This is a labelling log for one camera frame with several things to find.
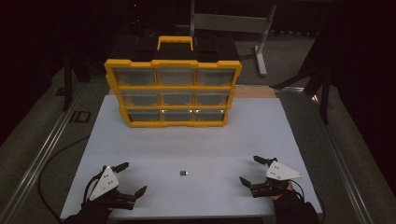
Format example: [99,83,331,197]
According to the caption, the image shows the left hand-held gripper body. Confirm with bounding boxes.
[88,165,137,210]

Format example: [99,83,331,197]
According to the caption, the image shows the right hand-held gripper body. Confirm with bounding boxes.
[249,160,304,199]

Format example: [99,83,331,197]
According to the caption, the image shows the yellow and black drawer organizer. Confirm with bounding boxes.
[104,35,243,129]

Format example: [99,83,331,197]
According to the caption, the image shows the person's right hand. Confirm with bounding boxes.
[270,181,303,207]

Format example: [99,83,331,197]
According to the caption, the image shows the person's left hand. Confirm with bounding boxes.
[81,199,115,219]

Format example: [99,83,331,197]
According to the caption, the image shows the wooden board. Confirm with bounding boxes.
[233,85,277,99]

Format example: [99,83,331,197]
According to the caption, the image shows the black tripod stand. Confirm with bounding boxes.
[270,29,332,125]

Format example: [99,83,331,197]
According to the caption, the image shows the grey metal stand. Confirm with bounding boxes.
[189,0,278,77]

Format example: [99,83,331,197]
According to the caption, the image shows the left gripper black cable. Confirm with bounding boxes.
[83,172,106,203]

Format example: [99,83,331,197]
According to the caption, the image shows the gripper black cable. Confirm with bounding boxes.
[291,179,325,224]
[83,172,106,203]

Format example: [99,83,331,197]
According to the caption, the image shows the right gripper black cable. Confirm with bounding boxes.
[291,179,325,224]

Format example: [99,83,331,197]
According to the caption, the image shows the black floor cable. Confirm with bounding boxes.
[37,134,92,222]

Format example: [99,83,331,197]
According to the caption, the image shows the aluminium floor rail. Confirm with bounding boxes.
[275,86,376,224]
[0,83,90,224]

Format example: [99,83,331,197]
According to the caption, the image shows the black post stand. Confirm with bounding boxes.
[61,50,77,112]

